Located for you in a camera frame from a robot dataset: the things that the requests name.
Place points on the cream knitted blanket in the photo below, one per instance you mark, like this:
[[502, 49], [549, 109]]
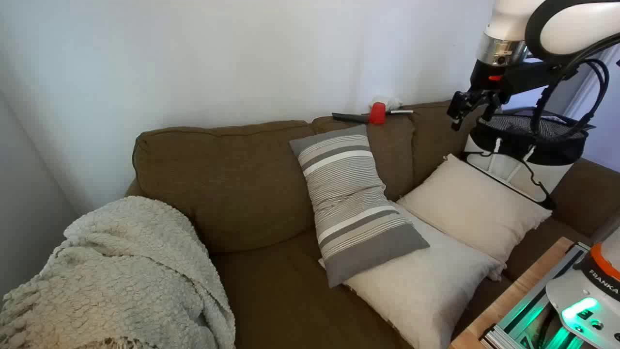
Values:
[[123, 278]]

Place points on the white basket with black rim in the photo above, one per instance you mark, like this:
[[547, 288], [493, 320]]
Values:
[[549, 138]]

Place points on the brown fabric sofa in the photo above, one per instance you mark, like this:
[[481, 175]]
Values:
[[239, 187]]

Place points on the red and black hand tool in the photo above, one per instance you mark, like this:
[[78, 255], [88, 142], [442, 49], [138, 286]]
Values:
[[378, 113]]

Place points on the large cream pillow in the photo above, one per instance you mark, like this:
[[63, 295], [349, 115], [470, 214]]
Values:
[[419, 284]]

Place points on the wooden board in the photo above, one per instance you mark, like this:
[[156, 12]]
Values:
[[504, 303]]

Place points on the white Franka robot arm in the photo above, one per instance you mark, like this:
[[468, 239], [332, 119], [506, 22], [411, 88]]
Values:
[[574, 26]]

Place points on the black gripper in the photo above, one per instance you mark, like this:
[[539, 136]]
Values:
[[491, 80]]

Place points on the aluminum rail frame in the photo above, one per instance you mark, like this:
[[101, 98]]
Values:
[[530, 311]]

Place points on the gray metal base plate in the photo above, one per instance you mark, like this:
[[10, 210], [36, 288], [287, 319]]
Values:
[[584, 313]]

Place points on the gray striped pillow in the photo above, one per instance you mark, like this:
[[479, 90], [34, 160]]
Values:
[[351, 200]]

